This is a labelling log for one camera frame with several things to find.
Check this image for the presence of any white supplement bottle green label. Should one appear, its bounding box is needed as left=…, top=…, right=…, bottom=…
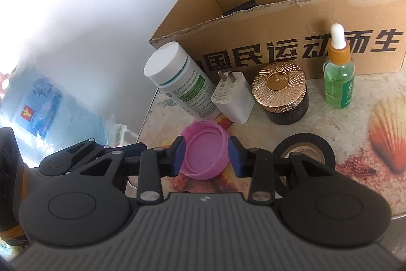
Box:
left=144, top=41, right=220, bottom=120

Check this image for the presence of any black camera module on gripper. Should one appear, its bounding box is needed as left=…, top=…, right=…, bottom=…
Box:
left=1, top=127, right=29, bottom=246

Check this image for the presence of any large brown cardboard box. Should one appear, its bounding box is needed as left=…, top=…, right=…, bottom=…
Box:
left=150, top=0, right=405, bottom=79

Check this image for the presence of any black jar with gold lid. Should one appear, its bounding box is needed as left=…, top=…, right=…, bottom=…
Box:
left=252, top=61, right=309, bottom=125

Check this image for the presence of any white USB wall charger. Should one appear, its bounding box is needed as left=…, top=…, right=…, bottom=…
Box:
left=211, top=70, right=255, bottom=124

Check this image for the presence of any blue water jug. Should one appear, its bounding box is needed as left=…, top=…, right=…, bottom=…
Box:
left=0, top=60, right=109, bottom=164

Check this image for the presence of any patterned seashell table mat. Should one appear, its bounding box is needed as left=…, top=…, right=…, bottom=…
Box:
left=125, top=70, right=406, bottom=221

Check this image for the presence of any black electrical tape roll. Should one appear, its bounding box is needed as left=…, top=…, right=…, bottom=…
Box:
left=273, top=133, right=336, bottom=197

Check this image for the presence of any green dropper bottle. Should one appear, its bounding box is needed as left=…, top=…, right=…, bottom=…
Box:
left=323, top=23, right=355, bottom=109

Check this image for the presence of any pink plastic lid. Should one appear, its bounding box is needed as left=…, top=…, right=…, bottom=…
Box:
left=180, top=120, right=230, bottom=181

